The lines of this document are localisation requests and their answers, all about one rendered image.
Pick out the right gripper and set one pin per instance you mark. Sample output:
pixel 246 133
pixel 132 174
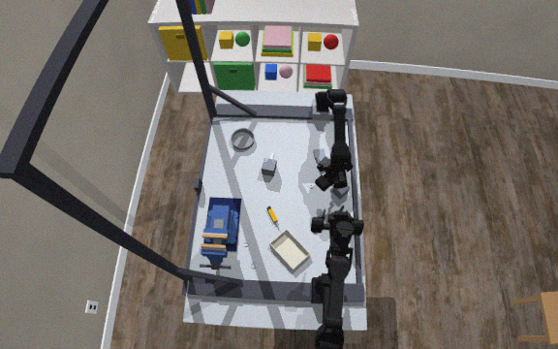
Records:
pixel 317 225

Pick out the grey flat anvil pad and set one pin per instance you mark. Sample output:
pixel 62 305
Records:
pixel 218 223

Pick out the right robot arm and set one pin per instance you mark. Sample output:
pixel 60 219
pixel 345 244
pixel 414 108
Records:
pixel 330 334

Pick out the blue vise body top surface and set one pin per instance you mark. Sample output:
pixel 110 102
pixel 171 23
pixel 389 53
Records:
pixel 220 212

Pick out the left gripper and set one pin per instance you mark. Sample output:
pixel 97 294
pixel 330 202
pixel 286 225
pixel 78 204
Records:
pixel 324 181

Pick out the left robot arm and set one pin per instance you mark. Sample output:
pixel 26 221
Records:
pixel 340 153

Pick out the grey round shallow dish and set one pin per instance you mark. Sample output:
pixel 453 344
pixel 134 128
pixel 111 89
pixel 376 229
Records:
pixel 242 137

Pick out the dark blue flat mat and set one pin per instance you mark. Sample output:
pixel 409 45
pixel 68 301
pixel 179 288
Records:
pixel 235 205

